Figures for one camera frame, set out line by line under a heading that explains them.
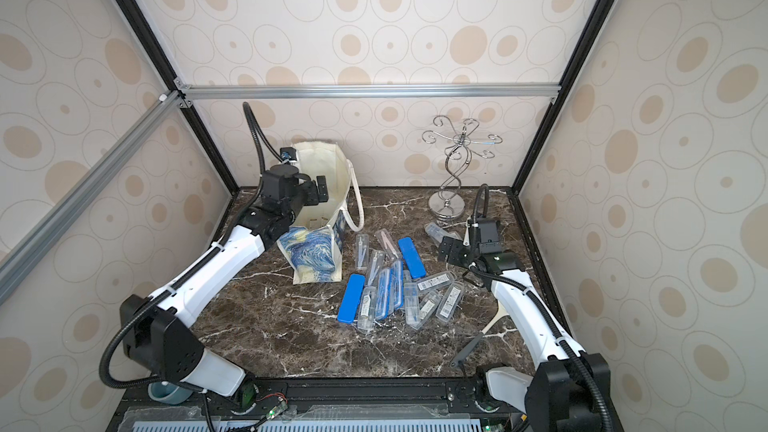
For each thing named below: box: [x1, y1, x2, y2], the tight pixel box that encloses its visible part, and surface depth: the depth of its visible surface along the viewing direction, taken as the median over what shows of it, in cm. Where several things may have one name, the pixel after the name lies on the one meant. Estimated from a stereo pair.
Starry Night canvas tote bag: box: [277, 140, 365, 285], surface depth 89 cm
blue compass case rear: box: [398, 236, 427, 279], surface depth 102 cm
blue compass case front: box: [337, 273, 366, 324], surface depth 91 cm
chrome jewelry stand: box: [422, 115, 503, 222], surface depth 99 cm
